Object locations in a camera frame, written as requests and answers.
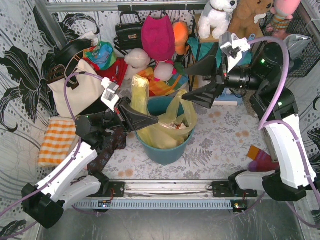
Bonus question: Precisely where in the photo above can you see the white plush dog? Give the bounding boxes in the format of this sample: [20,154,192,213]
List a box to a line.
[198,0,238,40]

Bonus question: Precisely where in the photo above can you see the teal folded cloth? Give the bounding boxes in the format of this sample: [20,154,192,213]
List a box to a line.
[187,37,253,67]

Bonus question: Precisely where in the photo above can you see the purple orange sock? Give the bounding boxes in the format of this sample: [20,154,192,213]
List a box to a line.
[247,145,280,172]

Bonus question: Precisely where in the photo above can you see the white plush bear red clothes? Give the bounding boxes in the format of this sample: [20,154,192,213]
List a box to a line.
[96,48,151,86]

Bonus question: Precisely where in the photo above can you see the yellow translucent trash bag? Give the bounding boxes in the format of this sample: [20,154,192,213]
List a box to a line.
[130,74,198,150]

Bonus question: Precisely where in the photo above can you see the purple cable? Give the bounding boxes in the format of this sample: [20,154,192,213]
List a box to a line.
[0,72,105,218]
[248,36,320,228]

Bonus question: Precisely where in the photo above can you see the cream canvas tote bag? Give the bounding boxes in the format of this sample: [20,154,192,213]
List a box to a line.
[48,74,105,118]

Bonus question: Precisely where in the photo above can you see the brown teddy bear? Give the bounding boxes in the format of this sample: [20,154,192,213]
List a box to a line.
[228,0,274,39]

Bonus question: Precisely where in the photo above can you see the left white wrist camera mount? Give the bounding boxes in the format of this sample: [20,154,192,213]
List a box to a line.
[101,77,120,111]

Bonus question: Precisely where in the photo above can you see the black wire basket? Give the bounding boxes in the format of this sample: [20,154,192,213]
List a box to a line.
[260,11,320,78]

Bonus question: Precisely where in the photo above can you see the silver foil pouch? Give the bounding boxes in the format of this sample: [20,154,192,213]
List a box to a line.
[283,34,312,60]

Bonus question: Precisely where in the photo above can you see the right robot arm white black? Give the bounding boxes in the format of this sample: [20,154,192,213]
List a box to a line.
[182,37,320,202]

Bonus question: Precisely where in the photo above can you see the black leather handbag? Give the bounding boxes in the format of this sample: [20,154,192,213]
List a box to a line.
[113,11,144,52]

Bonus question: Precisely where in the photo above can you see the pink round plush head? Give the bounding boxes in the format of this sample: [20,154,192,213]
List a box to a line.
[153,60,177,82]

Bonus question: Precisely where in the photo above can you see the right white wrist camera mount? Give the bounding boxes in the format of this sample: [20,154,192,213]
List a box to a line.
[219,31,251,73]

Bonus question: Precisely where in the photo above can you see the dark floral necktie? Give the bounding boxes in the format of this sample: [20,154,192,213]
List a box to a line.
[87,127,128,175]

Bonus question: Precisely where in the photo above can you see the black metal shelf rack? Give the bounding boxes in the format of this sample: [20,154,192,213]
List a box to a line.
[187,13,270,93]

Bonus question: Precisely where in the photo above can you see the colorful rainbow cloth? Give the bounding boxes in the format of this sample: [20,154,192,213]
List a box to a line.
[82,41,117,71]

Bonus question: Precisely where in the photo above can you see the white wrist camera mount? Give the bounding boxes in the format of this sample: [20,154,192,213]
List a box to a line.
[219,31,251,73]
[101,77,120,111]

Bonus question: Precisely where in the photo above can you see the orange plush toy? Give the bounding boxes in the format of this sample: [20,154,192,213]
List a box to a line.
[172,21,189,55]

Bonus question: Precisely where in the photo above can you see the black round hat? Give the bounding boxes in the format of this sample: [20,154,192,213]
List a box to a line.
[54,39,92,67]

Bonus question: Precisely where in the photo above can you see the crumpled white red paper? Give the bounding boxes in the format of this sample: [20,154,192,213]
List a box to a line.
[165,122,187,130]

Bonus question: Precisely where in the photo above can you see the aluminium rail base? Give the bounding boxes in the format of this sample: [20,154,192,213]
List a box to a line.
[73,179,258,212]

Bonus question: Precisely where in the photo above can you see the orange striped cloth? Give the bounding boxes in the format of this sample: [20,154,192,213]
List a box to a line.
[137,67,189,97]

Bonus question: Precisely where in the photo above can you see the blue lint roller mop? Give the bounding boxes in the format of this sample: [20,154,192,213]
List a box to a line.
[213,48,253,106]

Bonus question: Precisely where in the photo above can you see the orange white checkered towel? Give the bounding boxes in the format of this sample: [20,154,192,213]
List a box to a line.
[38,116,79,167]

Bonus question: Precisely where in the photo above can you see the magenta knitted bag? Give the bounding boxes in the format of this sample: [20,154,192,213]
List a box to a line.
[141,15,175,61]

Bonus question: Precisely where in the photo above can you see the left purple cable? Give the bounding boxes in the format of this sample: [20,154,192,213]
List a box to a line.
[0,72,105,218]

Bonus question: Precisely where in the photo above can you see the pink plush toy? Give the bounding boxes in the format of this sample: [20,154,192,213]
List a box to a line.
[268,0,301,31]

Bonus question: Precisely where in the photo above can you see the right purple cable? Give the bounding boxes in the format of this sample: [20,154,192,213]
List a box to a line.
[248,36,320,228]

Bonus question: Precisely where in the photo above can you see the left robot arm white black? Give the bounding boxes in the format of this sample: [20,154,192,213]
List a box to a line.
[21,97,159,229]

